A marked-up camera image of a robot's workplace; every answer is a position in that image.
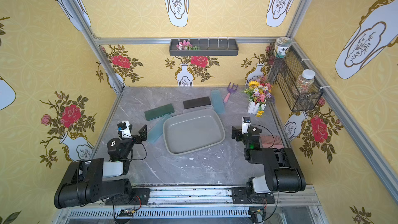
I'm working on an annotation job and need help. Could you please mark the clear jar white lid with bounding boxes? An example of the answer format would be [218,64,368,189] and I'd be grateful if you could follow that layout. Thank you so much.
[292,69,316,96]

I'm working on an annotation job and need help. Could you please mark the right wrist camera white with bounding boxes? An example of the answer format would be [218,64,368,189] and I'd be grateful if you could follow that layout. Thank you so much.
[241,117,251,134]

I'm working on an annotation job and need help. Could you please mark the dark green pencil case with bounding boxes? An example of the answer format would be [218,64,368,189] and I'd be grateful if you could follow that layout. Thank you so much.
[144,104,175,121]

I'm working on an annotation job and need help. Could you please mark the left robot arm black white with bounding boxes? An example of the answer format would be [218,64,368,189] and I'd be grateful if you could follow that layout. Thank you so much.
[54,121,150,209]

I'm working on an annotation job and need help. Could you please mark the dark grey wall shelf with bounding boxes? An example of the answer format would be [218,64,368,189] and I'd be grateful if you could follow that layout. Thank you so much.
[169,38,239,57]

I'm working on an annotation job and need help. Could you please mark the small pink flowers on shelf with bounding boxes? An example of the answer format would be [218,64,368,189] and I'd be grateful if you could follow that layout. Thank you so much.
[176,40,199,50]

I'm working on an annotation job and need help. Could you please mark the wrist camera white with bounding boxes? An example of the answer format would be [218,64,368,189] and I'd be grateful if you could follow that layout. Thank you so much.
[117,120,132,140]
[241,117,251,134]

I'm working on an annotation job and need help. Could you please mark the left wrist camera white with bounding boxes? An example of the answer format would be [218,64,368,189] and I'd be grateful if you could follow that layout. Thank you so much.
[117,120,132,140]

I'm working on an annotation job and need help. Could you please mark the black pencil case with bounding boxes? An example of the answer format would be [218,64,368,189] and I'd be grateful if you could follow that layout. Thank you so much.
[183,96,211,110]

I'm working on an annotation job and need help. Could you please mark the grey plastic storage tray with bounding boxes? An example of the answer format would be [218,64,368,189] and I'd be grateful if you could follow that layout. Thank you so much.
[163,109,226,156]

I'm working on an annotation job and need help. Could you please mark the artificial flower bouquet white pot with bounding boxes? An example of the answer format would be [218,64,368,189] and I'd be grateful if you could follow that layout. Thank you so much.
[244,76,275,118]

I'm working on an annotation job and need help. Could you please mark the light blue pencil case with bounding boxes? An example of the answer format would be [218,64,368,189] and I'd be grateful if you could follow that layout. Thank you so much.
[210,89,225,114]

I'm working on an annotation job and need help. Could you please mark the pink plastic dustpan comb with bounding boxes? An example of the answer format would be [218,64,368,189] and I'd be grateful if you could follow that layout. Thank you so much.
[260,135,284,149]

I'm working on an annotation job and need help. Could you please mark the black wire wall basket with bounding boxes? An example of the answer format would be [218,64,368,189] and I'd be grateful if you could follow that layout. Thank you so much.
[267,43,323,112]

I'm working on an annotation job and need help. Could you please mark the light teal pencil case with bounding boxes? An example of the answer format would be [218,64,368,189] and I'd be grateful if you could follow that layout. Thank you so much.
[147,115,172,143]

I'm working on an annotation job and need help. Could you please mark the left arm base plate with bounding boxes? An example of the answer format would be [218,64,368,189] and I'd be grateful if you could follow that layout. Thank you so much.
[105,188,150,206]

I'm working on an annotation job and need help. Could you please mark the purple pink garden rake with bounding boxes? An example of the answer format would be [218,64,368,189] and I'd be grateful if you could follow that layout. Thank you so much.
[223,83,238,103]

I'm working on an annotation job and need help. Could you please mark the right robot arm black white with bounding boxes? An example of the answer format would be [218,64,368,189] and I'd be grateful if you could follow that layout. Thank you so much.
[231,125,306,203]

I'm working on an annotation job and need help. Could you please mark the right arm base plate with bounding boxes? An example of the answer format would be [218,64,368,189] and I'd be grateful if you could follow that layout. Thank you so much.
[228,187,275,204]

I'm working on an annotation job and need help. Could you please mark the green patterned tin can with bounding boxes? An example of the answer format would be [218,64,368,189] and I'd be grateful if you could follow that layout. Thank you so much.
[274,37,292,58]

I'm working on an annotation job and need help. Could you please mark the small circuit board with wires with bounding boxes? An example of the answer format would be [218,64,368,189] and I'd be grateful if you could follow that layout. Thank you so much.
[117,208,137,218]

